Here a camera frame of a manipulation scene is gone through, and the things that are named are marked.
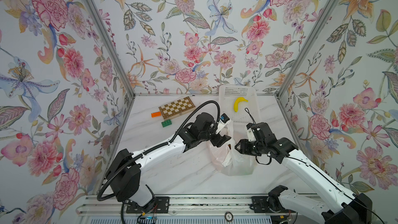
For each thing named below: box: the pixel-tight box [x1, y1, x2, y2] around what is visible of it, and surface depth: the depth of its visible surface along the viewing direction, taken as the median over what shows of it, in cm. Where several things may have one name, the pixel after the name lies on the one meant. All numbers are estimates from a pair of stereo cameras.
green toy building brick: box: [161, 119, 173, 128], surface depth 106 cm
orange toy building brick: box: [151, 111, 162, 118], surface depth 110 cm
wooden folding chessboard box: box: [158, 96, 196, 120], surface depth 112 cm
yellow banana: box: [233, 96, 249, 113], surface depth 116 cm
